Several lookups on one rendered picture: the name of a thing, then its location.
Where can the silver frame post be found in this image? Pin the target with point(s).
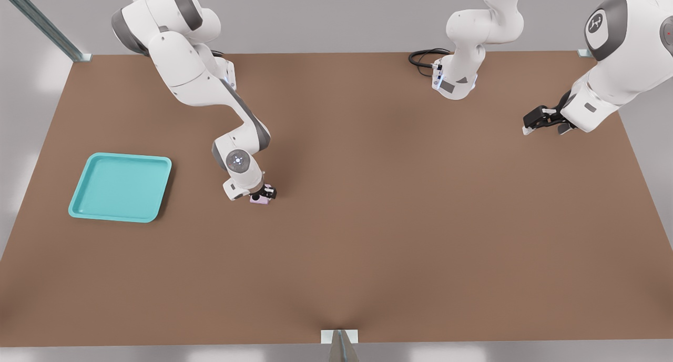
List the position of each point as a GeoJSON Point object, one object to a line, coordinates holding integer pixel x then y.
{"type": "Point", "coordinates": [340, 343]}
{"type": "Point", "coordinates": [42, 22]}
{"type": "Point", "coordinates": [584, 53]}

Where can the pale blue-green tray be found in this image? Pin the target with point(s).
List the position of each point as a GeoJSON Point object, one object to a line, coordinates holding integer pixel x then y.
{"type": "Point", "coordinates": [121, 187]}

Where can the small pale lilac phone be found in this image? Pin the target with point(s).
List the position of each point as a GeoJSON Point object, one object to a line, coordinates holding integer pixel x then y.
{"type": "Point", "coordinates": [259, 199]}

